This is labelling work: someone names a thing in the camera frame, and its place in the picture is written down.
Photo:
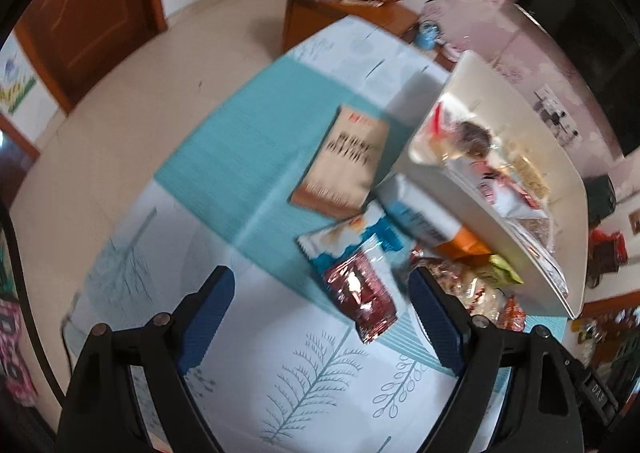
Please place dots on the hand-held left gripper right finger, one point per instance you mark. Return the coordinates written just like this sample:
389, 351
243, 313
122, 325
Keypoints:
437, 328

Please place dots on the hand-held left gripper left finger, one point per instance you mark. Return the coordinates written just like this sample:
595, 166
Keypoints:
205, 323

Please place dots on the clear popcorn packet red print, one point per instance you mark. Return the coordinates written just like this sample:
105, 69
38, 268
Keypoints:
450, 283

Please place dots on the dark red foil packet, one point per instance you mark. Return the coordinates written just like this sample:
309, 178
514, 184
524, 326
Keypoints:
361, 294

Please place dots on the green snack packet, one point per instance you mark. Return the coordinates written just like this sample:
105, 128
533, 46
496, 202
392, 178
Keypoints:
502, 273

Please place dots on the orange white snack packet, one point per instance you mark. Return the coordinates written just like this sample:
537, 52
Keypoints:
430, 219

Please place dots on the blue white snack packet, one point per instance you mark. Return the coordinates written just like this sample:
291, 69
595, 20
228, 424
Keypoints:
345, 235

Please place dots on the clear packet brown cake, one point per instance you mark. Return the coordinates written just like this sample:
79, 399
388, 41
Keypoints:
537, 229

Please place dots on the red white snack packet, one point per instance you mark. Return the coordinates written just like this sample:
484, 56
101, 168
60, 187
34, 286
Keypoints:
502, 193

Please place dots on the clear bag yellow puffs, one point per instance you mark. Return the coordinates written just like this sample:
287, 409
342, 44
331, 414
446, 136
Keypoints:
530, 174

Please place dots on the brown kraft snack packet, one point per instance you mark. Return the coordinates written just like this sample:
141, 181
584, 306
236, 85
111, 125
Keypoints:
345, 158

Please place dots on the white packet red end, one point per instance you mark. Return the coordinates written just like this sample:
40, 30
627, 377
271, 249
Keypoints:
437, 128

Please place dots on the white plastic storage bin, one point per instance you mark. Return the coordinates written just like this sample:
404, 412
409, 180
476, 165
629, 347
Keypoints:
500, 98

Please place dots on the red shopping bag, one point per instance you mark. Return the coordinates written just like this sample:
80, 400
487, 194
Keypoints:
607, 244

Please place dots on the pink black patterned cloth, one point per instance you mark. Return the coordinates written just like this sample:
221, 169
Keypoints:
15, 348

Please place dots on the dark green air fryer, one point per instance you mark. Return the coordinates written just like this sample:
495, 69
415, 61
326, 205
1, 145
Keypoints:
600, 200

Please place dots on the white round ornament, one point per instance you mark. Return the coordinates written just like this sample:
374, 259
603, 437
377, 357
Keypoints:
452, 53

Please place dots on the wooden television cabinet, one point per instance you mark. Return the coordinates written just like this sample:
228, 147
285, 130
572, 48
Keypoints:
310, 18

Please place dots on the wooden door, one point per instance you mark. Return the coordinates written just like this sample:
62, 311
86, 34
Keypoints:
85, 18

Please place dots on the black television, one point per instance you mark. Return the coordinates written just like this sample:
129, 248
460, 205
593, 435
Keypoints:
575, 8

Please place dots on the white wall socket strip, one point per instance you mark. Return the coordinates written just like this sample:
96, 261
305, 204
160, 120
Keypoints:
552, 105

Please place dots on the colourful wall chart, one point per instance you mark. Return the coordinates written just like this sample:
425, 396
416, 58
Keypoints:
17, 78

